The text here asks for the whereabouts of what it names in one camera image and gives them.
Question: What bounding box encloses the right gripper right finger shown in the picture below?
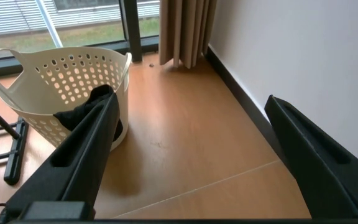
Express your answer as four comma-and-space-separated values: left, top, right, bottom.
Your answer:
264, 95, 358, 218

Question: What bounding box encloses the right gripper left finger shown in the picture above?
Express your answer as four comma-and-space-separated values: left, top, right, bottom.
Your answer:
4, 92, 121, 220

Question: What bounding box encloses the black garment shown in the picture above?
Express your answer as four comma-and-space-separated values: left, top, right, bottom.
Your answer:
53, 84, 124, 142

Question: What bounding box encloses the black clothes rack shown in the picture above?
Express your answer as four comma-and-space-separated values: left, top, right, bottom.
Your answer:
0, 96, 30, 186

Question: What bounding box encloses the white laundry basket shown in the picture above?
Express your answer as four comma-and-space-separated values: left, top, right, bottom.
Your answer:
0, 46, 132, 152

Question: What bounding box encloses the window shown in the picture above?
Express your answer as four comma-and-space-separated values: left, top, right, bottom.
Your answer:
0, 0, 160, 79

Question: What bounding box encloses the beige curtain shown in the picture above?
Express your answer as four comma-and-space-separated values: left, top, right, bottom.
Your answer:
158, 0, 218, 69

